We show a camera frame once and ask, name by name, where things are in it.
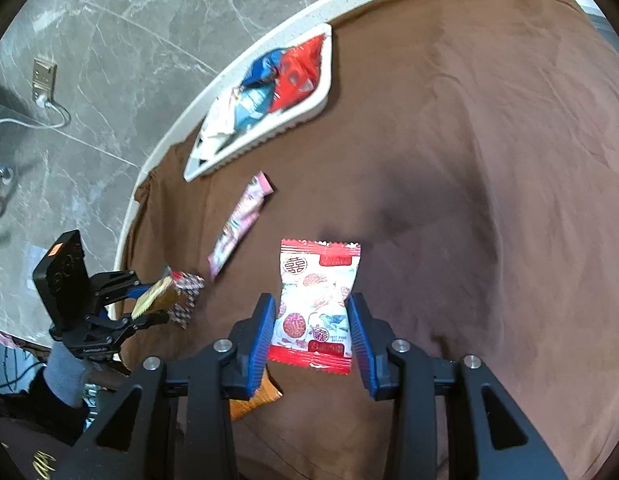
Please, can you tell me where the gold snack packet red label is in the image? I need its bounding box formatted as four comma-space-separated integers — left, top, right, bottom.
130, 277, 182, 321

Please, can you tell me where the light blue panda snack packet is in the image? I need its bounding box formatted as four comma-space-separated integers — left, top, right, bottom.
232, 82, 277, 133

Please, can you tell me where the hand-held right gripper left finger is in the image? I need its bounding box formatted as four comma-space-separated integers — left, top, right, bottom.
52, 292, 277, 480

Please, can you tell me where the white plastic tray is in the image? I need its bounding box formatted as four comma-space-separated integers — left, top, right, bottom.
183, 22, 335, 183

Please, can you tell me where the person's dark clothing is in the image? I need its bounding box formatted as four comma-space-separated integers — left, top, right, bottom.
0, 410, 90, 480

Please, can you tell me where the brass wall socket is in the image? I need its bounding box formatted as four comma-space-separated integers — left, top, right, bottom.
32, 57, 57, 103

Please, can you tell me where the dark blue snack packet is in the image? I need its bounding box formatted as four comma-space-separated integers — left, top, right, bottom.
242, 47, 287, 88

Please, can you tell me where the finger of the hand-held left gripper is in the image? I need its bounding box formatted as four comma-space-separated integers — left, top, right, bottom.
92, 270, 155, 306
86, 310, 171, 347

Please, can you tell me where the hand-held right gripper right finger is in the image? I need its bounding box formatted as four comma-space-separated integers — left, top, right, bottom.
346, 292, 570, 480

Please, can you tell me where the orange snack packet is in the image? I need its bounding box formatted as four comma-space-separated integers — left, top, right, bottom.
229, 365, 285, 422

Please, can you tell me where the person's left forearm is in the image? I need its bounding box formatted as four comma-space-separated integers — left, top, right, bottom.
0, 342, 92, 448

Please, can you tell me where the brown cloth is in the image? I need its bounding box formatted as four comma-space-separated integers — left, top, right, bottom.
112, 0, 619, 480

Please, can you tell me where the red white candy packet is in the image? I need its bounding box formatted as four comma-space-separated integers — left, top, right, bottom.
266, 238, 363, 376

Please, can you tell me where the white snack packet red label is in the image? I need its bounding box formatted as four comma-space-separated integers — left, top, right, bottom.
199, 92, 240, 153

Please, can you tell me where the pink stick snack packet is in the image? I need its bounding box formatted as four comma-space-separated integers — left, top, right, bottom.
208, 171, 276, 278

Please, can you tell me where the white plug with cable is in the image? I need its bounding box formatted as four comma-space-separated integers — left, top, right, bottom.
0, 94, 71, 131

